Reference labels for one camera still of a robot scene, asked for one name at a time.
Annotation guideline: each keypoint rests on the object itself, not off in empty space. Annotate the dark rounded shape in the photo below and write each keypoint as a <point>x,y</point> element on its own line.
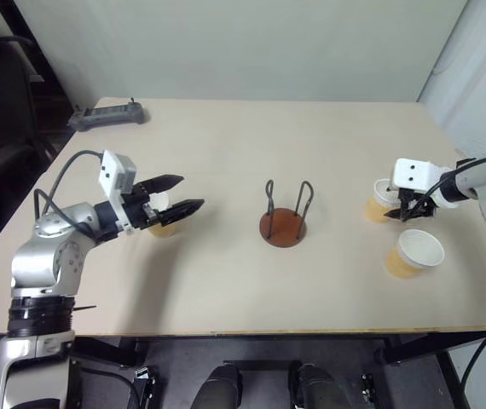
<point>219,387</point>

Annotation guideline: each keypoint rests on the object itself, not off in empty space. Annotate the tan paper cup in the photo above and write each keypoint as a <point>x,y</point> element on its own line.
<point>163,231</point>
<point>375,209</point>
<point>420,251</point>

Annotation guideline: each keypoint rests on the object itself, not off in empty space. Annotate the black metal table frame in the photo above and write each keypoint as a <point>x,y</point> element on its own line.
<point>413,351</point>

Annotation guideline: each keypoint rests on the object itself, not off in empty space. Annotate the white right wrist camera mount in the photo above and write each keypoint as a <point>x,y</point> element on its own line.
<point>413,172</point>

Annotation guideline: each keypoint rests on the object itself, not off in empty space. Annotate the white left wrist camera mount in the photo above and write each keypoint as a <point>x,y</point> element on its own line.
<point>113,170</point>

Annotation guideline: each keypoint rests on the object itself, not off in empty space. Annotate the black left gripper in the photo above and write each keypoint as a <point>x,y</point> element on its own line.
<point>136,209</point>

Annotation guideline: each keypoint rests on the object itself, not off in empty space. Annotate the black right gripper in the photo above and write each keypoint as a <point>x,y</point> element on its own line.
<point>418,208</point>

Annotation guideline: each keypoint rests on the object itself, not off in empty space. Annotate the black office chair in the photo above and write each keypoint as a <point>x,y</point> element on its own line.
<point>0,106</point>

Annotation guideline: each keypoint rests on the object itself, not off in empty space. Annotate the dark grey remote controller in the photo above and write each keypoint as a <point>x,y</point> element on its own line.
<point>106,115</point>

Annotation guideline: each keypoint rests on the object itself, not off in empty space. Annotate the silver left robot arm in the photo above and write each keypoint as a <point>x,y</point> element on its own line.
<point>38,255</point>

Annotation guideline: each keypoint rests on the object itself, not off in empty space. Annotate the black silver buckle clip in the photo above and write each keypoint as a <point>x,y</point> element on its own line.
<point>366,385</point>
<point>144,385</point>

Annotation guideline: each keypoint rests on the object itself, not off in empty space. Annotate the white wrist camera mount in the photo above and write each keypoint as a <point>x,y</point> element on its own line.
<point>413,172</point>
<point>113,170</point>

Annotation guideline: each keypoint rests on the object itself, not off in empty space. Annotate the black vertical post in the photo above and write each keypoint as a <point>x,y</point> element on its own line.
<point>42,55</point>

